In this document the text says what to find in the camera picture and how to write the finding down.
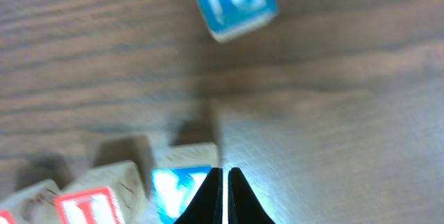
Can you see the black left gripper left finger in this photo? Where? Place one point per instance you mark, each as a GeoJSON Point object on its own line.
{"type": "Point", "coordinates": [206, 207]}

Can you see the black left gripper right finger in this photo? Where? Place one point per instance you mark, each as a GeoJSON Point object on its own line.
{"type": "Point", "coordinates": [243, 205]}

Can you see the blue number 2 block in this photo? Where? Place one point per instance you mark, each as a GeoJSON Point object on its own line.
{"type": "Point", "coordinates": [178, 174]}

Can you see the red letter I block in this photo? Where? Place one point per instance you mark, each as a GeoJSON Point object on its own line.
{"type": "Point", "coordinates": [110, 194]}

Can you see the red letter A block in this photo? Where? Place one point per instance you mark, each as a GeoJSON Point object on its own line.
{"type": "Point", "coordinates": [32, 205]}

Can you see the blue letter D block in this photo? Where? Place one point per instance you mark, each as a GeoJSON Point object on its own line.
{"type": "Point", "coordinates": [228, 19]}

